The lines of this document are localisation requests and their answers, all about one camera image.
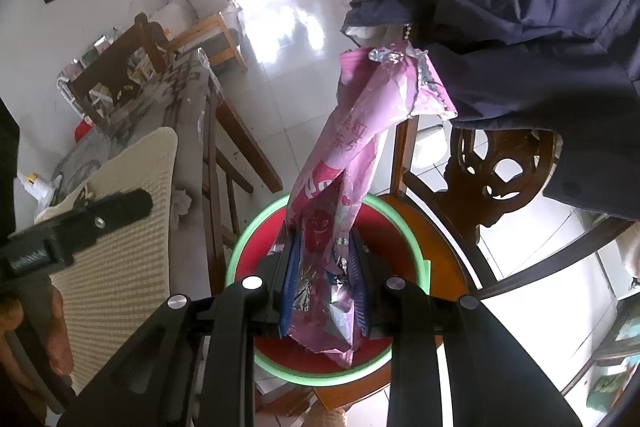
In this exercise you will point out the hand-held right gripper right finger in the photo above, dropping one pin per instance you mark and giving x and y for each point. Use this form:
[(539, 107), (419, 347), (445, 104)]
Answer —
[(365, 302)]

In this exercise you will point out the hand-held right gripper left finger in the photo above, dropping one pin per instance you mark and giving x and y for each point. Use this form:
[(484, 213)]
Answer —
[(291, 282)]

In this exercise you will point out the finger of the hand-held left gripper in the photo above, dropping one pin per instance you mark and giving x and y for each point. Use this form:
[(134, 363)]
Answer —
[(110, 217)]

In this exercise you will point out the red basin green rim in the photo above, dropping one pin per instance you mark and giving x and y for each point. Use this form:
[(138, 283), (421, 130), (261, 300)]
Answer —
[(395, 232)]

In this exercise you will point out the pink snack bag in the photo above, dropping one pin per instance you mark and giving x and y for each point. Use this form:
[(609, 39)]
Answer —
[(350, 147)]

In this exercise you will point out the person's left hand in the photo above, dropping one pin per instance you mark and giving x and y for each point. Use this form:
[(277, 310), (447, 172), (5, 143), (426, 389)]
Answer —
[(60, 332)]

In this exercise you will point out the beige striped table cloth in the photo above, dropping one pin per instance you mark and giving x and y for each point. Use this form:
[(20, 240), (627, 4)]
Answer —
[(130, 257)]

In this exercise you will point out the plastic bottle yellow cap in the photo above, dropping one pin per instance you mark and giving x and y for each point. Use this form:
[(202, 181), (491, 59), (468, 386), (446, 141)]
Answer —
[(31, 184)]

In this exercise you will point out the crumpled white tissue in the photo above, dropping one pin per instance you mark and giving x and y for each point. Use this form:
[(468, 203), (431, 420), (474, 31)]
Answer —
[(182, 202)]

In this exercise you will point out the red plastic container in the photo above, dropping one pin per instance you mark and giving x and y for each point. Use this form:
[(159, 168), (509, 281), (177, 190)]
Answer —
[(84, 133)]

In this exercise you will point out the grey patterned rug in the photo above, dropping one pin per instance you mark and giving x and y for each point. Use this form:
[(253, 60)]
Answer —
[(185, 82)]

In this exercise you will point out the brown wooden bench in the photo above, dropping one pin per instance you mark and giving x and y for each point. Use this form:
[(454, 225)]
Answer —
[(115, 57)]

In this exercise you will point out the carved wooden chair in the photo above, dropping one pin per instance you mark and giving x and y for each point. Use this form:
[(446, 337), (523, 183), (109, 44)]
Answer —
[(500, 167)]

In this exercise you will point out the white cushioned sofa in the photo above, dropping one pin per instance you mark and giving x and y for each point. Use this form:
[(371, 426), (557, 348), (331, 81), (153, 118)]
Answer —
[(200, 2)]

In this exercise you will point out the navy jacket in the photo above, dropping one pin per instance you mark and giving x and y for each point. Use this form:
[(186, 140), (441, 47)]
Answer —
[(525, 7)]

